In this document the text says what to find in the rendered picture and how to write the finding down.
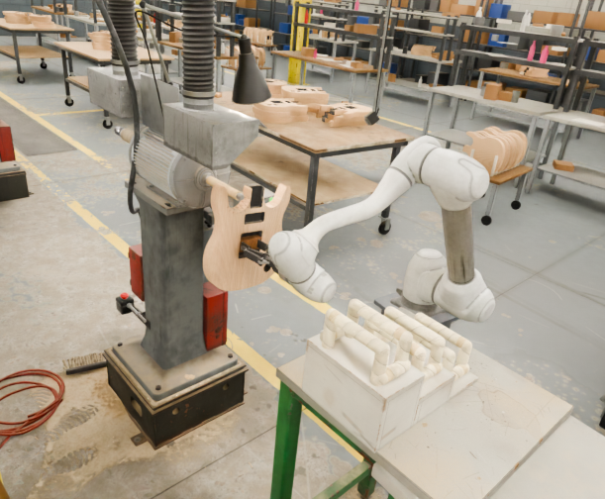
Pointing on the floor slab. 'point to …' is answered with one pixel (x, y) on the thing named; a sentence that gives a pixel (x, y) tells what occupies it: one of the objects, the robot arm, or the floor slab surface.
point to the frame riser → (198, 413)
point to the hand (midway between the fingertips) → (251, 245)
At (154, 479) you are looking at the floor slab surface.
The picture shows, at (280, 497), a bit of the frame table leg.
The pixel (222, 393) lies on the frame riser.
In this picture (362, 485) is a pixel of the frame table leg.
